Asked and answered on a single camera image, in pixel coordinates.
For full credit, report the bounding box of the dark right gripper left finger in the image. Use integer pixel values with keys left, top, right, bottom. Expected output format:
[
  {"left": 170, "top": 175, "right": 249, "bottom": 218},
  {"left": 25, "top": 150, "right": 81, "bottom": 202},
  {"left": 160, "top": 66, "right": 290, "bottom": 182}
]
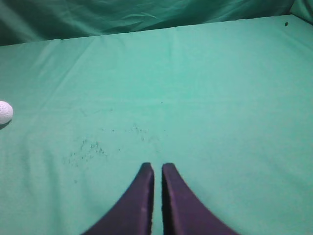
[{"left": 84, "top": 163, "right": 155, "bottom": 235}]

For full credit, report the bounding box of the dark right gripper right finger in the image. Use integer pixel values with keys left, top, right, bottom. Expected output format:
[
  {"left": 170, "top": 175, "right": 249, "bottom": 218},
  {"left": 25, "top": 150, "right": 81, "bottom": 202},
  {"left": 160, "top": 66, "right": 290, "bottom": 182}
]
[{"left": 161, "top": 163, "right": 237, "bottom": 235}]

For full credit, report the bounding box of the white dimpled ball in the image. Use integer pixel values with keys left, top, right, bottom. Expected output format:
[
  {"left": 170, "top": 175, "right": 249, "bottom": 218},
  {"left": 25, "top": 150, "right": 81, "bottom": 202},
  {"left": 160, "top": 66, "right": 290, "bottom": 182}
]
[{"left": 0, "top": 100, "right": 14, "bottom": 125}]

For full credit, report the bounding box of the green table cloth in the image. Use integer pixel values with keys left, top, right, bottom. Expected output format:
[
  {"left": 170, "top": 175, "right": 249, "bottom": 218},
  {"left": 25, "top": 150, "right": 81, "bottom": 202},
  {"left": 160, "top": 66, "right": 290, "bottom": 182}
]
[{"left": 0, "top": 15, "right": 313, "bottom": 235}]

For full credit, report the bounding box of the green backdrop cloth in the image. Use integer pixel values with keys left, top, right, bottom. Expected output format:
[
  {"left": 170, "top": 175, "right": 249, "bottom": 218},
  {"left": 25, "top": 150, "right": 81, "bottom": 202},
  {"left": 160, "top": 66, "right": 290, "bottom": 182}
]
[{"left": 0, "top": 0, "right": 313, "bottom": 46}]

